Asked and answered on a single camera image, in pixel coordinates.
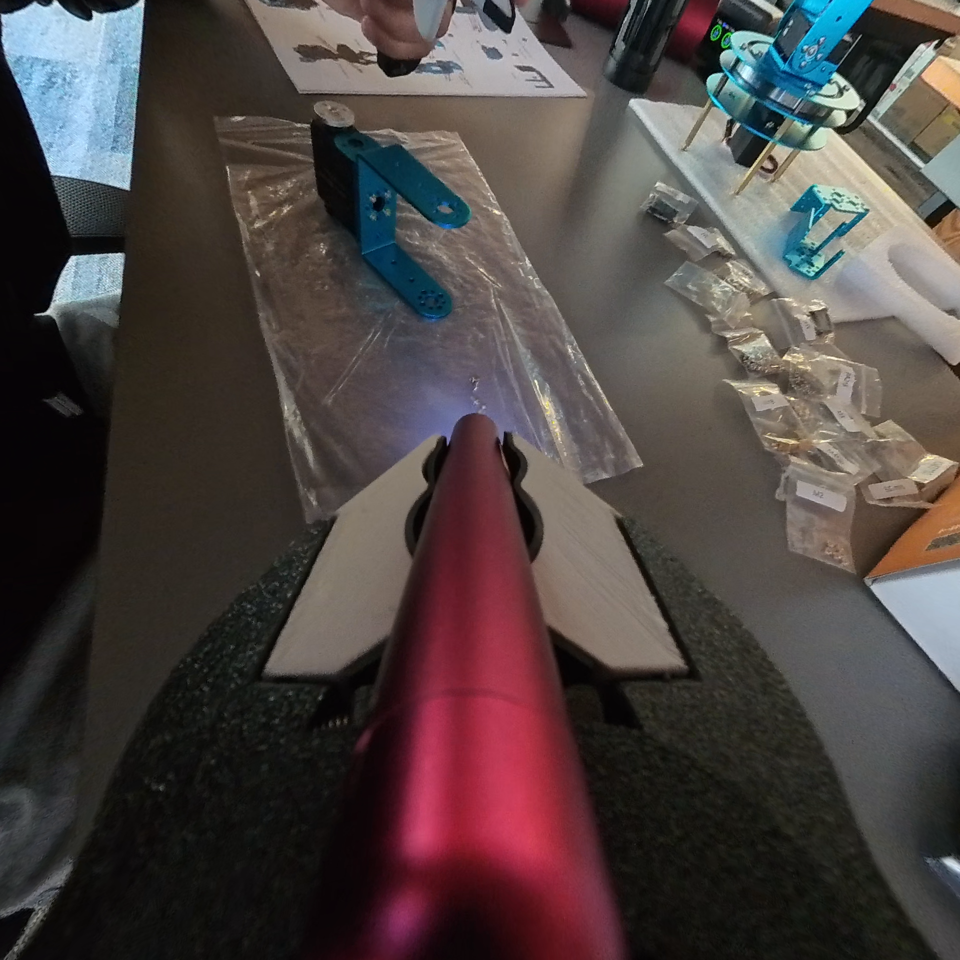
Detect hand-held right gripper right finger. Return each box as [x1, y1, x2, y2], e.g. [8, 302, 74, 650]
[501, 431, 691, 676]

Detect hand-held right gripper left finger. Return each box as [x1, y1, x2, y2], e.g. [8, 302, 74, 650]
[262, 435, 451, 682]

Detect red electric screwdriver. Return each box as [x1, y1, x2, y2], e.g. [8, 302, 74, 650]
[300, 414, 629, 960]

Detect black servo with blue bracket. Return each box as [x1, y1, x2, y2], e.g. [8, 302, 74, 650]
[309, 100, 474, 328]

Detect person's left hand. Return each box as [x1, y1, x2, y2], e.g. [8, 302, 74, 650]
[358, 0, 423, 61]

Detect printed instruction sheet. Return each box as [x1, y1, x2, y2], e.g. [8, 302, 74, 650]
[243, 0, 588, 98]

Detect black ribbed cylinder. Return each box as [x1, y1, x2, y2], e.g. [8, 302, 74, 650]
[603, 0, 689, 93]

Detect clear plastic bag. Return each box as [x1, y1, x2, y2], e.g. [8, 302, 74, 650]
[213, 114, 644, 525]

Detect red cylindrical case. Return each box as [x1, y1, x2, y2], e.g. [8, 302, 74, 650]
[570, 0, 723, 63]

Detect pile of small hardware bags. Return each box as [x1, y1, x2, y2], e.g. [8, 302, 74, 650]
[643, 181, 960, 576]

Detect black device with green display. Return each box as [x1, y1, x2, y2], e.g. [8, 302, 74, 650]
[700, 10, 753, 74]

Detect orange and white box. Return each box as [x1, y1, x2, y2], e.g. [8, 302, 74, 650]
[863, 501, 960, 723]

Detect person's grey trousers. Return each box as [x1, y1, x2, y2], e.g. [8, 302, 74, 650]
[0, 296, 126, 901]

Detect grey office chair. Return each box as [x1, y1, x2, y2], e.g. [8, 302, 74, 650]
[48, 174, 130, 258]

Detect white foam sheet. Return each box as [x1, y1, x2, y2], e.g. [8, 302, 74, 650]
[627, 97, 960, 366]

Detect person's black top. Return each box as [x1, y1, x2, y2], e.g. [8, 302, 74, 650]
[0, 0, 115, 676]

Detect small blue metal bracket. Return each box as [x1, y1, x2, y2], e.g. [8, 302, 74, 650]
[783, 183, 873, 284]

